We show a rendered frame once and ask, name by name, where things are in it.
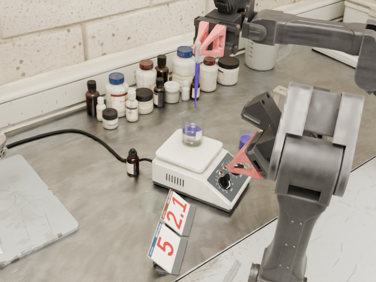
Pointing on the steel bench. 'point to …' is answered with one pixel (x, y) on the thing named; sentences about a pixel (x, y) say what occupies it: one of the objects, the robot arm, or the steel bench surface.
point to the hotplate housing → (193, 182)
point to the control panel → (238, 181)
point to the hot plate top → (192, 158)
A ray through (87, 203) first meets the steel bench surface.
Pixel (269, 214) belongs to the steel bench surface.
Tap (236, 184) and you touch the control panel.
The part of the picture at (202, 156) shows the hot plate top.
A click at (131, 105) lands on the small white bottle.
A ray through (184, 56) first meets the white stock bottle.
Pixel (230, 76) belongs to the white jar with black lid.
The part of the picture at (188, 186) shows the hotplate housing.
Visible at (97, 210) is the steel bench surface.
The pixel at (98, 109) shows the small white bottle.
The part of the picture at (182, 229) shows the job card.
